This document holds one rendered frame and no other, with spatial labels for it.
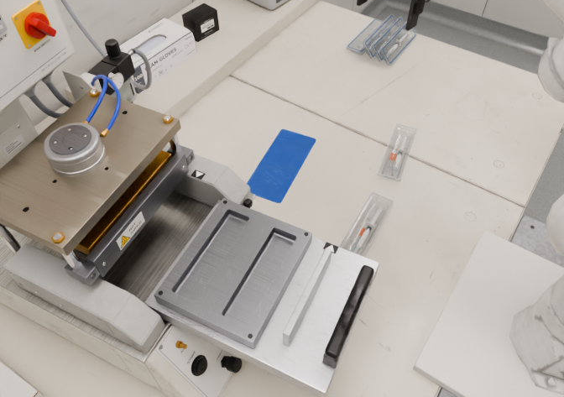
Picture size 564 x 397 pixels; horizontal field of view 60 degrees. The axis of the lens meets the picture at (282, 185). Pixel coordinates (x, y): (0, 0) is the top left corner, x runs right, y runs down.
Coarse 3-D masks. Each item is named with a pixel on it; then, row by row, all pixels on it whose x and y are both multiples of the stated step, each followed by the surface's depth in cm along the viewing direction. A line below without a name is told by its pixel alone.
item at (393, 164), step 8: (400, 128) 125; (408, 128) 125; (392, 136) 123; (400, 136) 123; (408, 136) 123; (392, 144) 121; (400, 144) 121; (408, 144) 121; (392, 152) 119; (400, 152) 119; (408, 152) 119; (384, 160) 118; (392, 160) 118; (400, 160) 118; (384, 168) 116; (392, 168) 116; (400, 168) 116; (392, 176) 114; (400, 176) 114
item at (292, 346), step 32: (320, 256) 78; (352, 256) 78; (288, 288) 74; (320, 288) 74; (192, 320) 71; (288, 320) 71; (320, 320) 71; (256, 352) 68; (288, 352) 68; (320, 352) 68; (320, 384) 65
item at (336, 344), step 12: (360, 276) 71; (372, 276) 72; (360, 288) 70; (348, 300) 69; (360, 300) 69; (348, 312) 68; (348, 324) 66; (336, 336) 65; (336, 348) 64; (324, 360) 66; (336, 360) 65
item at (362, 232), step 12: (372, 192) 111; (372, 204) 109; (384, 204) 109; (360, 216) 107; (372, 216) 107; (384, 216) 107; (360, 228) 105; (372, 228) 105; (348, 240) 103; (360, 240) 103; (372, 240) 103; (360, 252) 101
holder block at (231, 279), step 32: (224, 224) 81; (256, 224) 79; (288, 224) 79; (192, 256) 75; (224, 256) 77; (256, 256) 75; (288, 256) 75; (160, 288) 72; (192, 288) 74; (224, 288) 72; (256, 288) 73; (224, 320) 69; (256, 320) 69
